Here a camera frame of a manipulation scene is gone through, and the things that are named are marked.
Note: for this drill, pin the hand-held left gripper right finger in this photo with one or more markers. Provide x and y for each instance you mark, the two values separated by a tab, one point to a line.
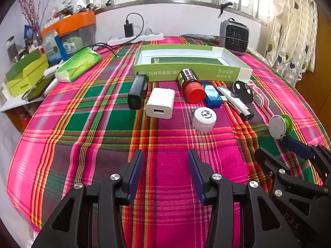
194	173

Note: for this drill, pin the black phone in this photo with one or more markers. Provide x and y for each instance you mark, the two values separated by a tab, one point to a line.
38	87

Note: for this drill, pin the green white round holder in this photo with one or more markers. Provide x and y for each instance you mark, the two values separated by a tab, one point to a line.
278	128

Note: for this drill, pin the green tissue pack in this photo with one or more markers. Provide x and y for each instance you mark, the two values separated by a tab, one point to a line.
77	64

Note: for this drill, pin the white plastic tube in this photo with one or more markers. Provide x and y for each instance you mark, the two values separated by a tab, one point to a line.
51	71

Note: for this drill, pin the black round key fob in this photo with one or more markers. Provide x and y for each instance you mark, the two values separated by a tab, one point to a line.
242	91

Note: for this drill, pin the pink green plaid tablecloth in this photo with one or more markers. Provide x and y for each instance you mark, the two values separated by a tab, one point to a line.
90	134

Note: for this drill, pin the cream patterned curtain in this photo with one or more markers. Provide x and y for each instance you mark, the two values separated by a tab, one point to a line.
289	31

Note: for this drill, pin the blue transparent usb device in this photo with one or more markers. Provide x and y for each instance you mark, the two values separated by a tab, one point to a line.
213	98

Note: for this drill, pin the black plugged charger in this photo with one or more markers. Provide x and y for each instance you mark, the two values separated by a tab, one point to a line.
128	29

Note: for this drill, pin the green cardboard box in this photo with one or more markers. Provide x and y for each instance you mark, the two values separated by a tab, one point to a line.
181	76

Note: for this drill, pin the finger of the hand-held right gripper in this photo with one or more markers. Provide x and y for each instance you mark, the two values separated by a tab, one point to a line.
297	148
269	164

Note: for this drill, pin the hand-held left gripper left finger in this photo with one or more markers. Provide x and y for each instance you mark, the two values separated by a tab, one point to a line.
137	171

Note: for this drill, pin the blue white carton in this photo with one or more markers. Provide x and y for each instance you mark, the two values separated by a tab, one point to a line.
53	49

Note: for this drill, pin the black jar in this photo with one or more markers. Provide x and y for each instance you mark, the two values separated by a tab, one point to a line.
11	49

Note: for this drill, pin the white bottle cap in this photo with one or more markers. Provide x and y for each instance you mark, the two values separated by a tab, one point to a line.
204	118

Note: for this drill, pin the white power strip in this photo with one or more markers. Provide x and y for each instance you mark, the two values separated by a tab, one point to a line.
124	40

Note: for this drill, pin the orange lid storage bin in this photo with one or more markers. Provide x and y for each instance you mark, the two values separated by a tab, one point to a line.
72	22

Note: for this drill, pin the brown bottle red cap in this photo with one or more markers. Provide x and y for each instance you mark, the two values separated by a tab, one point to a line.
192	87

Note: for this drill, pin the black bike light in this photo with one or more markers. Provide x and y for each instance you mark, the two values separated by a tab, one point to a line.
137	93

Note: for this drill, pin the silver lighter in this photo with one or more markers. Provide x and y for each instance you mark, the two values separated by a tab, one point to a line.
238	107

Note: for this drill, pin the grey desk fan heater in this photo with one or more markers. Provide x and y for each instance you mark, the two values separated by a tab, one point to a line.
234	37

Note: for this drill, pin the lime green flat box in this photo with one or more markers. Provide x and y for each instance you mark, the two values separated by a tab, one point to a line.
28	78

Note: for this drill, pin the pink clip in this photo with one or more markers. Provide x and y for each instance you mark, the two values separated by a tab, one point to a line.
258	98

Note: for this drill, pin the pink dried flower branches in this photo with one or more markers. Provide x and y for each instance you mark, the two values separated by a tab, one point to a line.
32	10

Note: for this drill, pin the dark green flat box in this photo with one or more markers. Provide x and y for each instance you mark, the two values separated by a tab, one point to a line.
22	66

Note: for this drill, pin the white usb charger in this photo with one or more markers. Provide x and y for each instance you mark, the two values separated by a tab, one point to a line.
160	103

